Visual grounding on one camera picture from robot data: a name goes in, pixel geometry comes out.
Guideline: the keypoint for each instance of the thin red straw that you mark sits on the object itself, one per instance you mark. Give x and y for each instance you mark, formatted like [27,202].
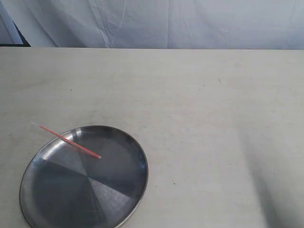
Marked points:
[67,140]

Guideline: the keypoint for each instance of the black framed board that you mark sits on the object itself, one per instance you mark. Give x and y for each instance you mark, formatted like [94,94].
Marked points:
[22,43]

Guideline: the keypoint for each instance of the round stainless steel plate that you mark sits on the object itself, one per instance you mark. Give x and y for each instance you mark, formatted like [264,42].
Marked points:
[64,187]

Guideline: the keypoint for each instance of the white backdrop cloth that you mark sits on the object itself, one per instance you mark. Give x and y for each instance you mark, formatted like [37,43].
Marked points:
[197,24]

